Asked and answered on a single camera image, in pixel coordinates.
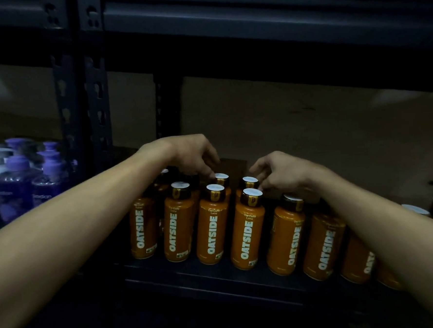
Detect person's left forearm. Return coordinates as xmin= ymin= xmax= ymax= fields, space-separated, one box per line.
xmin=0 ymin=148 xmax=176 ymax=328

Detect person's right hand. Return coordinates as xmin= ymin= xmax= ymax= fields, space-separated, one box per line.
xmin=247 ymin=148 xmax=330 ymax=208

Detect person's right forearm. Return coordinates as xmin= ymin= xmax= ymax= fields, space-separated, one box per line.
xmin=314 ymin=161 xmax=433 ymax=328

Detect person's left hand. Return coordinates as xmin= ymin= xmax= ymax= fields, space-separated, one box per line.
xmin=137 ymin=133 xmax=222 ymax=184

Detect rows of orange drink bottles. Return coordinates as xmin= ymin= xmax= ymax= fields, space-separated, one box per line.
xmin=125 ymin=152 xmax=433 ymax=307

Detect purple bottle with purple cap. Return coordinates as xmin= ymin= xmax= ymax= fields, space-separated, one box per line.
xmin=36 ymin=141 xmax=61 ymax=162
xmin=30 ymin=158 xmax=72 ymax=207
xmin=0 ymin=155 xmax=42 ymax=224
xmin=5 ymin=136 xmax=31 ymax=157

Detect dark metal shelving rack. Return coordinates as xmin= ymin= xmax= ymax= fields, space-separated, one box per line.
xmin=0 ymin=0 xmax=91 ymax=234
xmin=76 ymin=0 xmax=433 ymax=328

